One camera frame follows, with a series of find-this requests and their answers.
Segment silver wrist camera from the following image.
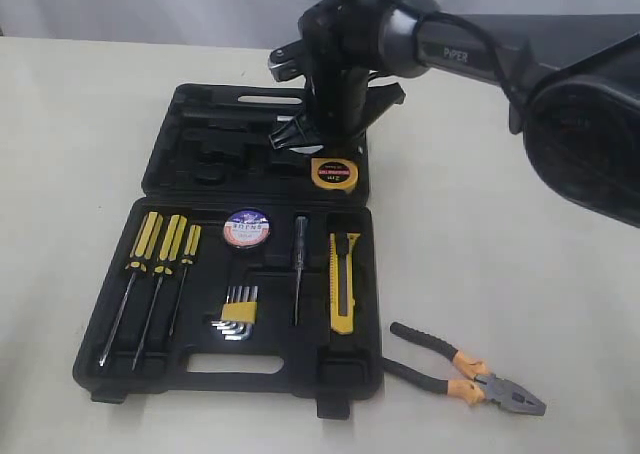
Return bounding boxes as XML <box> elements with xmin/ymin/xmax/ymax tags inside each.
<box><xmin>268</xmin><ymin>39</ymin><xmax>309</xmax><ymax>83</ymax></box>

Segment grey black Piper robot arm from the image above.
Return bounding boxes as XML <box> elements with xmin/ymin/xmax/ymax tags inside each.
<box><xmin>270</xmin><ymin>0</ymin><xmax>639</xmax><ymax>226</ymax></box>

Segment orange black handled pliers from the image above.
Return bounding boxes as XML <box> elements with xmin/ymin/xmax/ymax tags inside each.
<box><xmin>382</xmin><ymin>322</ymin><xmax>547</xmax><ymax>416</ymax></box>

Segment black plastic tool case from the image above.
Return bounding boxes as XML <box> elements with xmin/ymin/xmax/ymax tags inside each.
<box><xmin>73</xmin><ymin>84</ymin><xmax>382</xmax><ymax>420</ymax></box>

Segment claw hammer black handle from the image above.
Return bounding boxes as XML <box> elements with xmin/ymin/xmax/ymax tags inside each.
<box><xmin>167</xmin><ymin>100</ymin><xmax>304</xmax><ymax>133</ymax></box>

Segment clear voltage tester screwdriver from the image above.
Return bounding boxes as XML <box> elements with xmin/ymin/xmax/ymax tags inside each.
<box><xmin>293</xmin><ymin>216</ymin><xmax>308</xmax><ymax>325</ymax></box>

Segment large yellow black screwdriver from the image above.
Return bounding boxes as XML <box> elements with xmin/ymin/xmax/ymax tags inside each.
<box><xmin>98</xmin><ymin>211</ymin><xmax>163</xmax><ymax>368</ymax></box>

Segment middle yellow black screwdriver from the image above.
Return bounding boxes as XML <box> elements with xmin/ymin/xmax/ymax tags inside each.
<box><xmin>131</xmin><ymin>214</ymin><xmax>187</xmax><ymax>371</ymax></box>

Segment small yellow black screwdriver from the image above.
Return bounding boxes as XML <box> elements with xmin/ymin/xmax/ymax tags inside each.
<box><xmin>168</xmin><ymin>224</ymin><xmax>202</xmax><ymax>338</ymax></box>

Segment black electrical tape roll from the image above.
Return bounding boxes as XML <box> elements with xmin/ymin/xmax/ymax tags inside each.
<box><xmin>222</xmin><ymin>209</ymin><xmax>271</xmax><ymax>249</ymax></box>

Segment yellow tape measure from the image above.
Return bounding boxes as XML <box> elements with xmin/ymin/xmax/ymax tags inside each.
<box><xmin>311</xmin><ymin>157</ymin><xmax>359</xmax><ymax>193</ymax></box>

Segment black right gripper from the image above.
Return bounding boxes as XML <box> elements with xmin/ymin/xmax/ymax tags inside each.
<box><xmin>268</xmin><ymin>0</ymin><xmax>406</xmax><ymax>151</ymax></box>

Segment hex key set yellow holder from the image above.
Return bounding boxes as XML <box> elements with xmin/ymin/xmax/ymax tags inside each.
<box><xmin>209</xmin><ymin>285</ymin><xmax>259</xmax><ymax>342</ymax></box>

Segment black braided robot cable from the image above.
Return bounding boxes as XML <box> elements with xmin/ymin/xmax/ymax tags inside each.
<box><xmin>314</xmin><ymin>0</ymin><xmax>531</xmax><ymax>120</ymax></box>

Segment yellow utility knife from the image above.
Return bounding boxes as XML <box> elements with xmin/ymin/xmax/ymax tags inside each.
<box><xmin>329</xmin><ymin>232</ymin><xmax>360</xmax><ymax>335</ymax></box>

